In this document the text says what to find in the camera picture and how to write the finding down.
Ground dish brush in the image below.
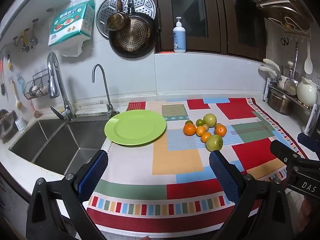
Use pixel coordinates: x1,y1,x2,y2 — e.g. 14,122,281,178
11,80,23,110

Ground brass strainer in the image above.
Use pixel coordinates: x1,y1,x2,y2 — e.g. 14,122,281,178
115,19,151,52

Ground steel pot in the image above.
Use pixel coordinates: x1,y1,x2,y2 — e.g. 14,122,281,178
267,87,293,116

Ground colourful patchwork tablecloth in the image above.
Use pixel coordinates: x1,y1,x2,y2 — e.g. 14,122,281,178
84,97,308,233

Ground white rice paddle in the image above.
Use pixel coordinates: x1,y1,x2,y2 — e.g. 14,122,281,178
304,42,313,75

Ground small brass pot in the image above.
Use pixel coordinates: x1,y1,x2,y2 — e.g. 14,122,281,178
107,0,131,32

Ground white knife handle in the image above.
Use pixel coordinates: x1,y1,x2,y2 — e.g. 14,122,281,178
259,66,280,80
262,58,281,72

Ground metal dish rack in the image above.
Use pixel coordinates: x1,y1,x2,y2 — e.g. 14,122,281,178
264,77,320,137

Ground steel double sink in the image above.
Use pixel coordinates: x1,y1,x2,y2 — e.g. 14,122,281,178
9,119,110,176

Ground white pump bottle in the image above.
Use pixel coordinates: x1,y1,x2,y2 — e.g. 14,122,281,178
173,17,187,54

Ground green plate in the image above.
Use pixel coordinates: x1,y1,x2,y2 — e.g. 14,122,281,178
104,109,167,146

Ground dark wooden window frame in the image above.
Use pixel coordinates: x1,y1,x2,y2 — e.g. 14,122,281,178
149,0,267,61

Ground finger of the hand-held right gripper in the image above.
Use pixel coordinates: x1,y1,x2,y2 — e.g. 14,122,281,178
297,120,320,146
270,139,307,167

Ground black wire basket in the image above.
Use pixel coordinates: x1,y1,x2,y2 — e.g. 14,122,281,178
24,72,51,100

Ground large orange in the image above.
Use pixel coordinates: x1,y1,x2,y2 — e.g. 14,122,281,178
214,124,227,137
183,123,196,136

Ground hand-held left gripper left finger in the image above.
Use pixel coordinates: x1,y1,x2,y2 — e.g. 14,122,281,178
26,149,109,240

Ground yellow wall hooks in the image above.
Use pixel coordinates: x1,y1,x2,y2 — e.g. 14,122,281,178
13,19,40,53

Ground person's right forearm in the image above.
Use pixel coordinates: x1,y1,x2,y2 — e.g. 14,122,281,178
301,196,320,233

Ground white cup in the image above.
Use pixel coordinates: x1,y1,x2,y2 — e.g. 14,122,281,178
14,116,27,132

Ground large chrome faucet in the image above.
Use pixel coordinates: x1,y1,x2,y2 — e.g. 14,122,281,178
47,52,76,121

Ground round metal steamer rack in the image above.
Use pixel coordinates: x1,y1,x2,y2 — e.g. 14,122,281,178
96,0,157,40

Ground paper towel pack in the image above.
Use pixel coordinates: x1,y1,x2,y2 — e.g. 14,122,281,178
48,0,96,47

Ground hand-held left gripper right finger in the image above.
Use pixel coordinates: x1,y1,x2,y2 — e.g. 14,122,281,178
209,150,294,240

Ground white pitcher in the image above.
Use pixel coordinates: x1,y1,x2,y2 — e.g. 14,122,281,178
297,77,318,108

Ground thin gooseneck faucet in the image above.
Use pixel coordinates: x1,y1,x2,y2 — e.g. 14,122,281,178
92,64,116,117

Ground black frying pan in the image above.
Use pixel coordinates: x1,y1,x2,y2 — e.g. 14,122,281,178
108,0,160,59

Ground large yellow-green fruit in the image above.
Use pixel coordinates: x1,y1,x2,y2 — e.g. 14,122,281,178
206,134,223,152
203,113,217,128

